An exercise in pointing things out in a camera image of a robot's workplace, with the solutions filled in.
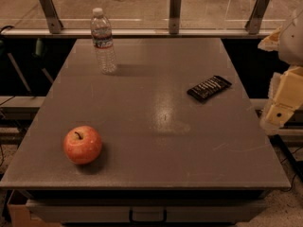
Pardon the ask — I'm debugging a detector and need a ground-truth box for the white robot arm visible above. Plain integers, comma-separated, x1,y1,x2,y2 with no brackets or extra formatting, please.
258,4,303,134

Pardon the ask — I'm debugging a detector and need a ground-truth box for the black snack bar wrapper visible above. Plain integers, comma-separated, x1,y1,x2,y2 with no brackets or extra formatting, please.
187,76,232,103

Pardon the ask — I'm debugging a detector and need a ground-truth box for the red apple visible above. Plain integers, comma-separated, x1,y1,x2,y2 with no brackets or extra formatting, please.
62,126,102,165

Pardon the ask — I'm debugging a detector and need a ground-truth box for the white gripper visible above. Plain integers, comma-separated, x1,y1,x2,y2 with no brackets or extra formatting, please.
258,26,303,134

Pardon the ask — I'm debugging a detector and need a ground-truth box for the left metal rail bracket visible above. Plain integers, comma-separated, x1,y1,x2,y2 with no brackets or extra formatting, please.
39,0,62,34

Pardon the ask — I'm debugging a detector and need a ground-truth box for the grey table drawer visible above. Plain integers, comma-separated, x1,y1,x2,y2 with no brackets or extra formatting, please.
26,200,266,224

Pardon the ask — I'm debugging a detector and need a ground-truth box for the clear plastic water bottle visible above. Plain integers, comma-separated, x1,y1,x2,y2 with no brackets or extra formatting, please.
91,8,117,74

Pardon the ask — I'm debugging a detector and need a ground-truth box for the cardboard box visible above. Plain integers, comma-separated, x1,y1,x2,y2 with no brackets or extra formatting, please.
7,191,61,227

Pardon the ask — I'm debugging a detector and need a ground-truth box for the middle metal rail bracket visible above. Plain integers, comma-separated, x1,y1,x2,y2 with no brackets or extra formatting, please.
169,0,182,34

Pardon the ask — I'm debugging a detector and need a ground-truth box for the metal rail bracket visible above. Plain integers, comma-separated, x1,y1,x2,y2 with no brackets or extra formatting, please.
245,0,270,35
39,0,62,34
169,0,182,34

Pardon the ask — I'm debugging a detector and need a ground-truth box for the metal guard rail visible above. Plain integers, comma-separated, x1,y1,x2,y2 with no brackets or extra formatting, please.
1,28,273,39

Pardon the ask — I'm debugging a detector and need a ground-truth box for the right metal rail bracket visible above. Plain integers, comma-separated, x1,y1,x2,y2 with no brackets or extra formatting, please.
245,0,270,35

